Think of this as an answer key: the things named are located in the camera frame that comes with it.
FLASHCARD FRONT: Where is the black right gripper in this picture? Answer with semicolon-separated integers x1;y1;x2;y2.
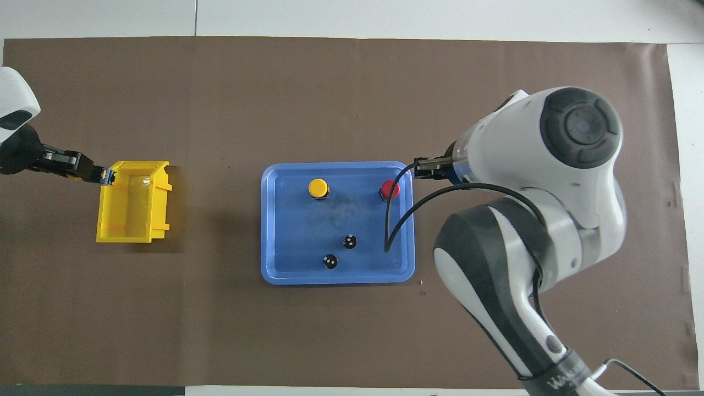
414;156;458;182

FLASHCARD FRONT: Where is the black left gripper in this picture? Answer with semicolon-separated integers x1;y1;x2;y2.
0;123;106;183

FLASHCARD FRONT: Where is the yellow plastic bin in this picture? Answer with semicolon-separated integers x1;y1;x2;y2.
96;160;173;244

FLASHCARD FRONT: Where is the brown paper table mat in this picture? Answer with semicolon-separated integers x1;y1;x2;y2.
0;36;699;390

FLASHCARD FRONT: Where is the blue plastic tray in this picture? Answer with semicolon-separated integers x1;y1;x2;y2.
260;161;416;285

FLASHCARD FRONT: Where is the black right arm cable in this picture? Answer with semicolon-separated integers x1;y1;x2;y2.
383;163;667;396

